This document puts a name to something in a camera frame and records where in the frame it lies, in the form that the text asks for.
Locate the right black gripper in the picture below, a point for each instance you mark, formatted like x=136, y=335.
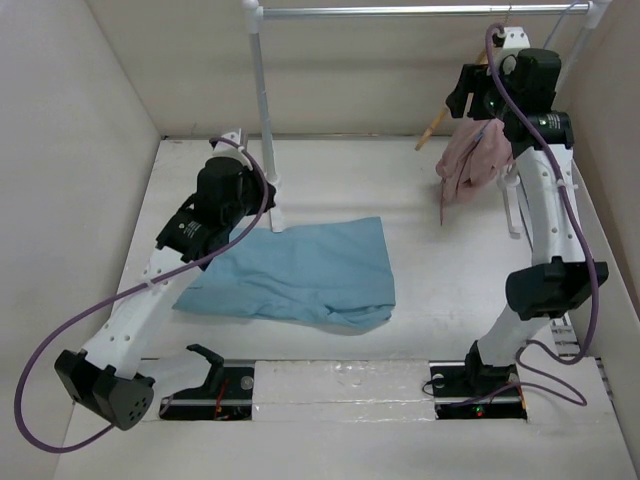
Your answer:
x=473, y=77

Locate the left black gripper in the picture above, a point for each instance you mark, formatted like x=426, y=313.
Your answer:
x=252, y=177

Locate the wooden clothes hanger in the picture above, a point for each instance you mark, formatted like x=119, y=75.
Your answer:
x=481, y=59

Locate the light blue trousers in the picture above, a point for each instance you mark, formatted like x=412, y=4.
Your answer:
x=325, y=275

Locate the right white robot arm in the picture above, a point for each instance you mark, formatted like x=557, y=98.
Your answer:
x=563, y=273

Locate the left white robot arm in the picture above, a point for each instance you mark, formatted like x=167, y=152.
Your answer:
x=105, y=376

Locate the pink garment on hanger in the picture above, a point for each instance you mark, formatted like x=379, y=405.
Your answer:
x=476, y=153

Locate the white metal clothes rack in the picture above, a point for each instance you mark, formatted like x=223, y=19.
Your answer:
x=368, y=70

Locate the light blue wire hanger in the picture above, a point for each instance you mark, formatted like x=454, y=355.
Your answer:
x=547, y=43

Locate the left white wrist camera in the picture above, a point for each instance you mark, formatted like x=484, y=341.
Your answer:
x=233, y=139

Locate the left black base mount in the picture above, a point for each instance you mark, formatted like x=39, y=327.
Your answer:
x=231, y=400

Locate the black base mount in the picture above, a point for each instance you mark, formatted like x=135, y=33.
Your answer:
x=231, y=400
x=455, y=398

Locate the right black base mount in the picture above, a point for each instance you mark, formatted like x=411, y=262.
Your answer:
x=455, y=398

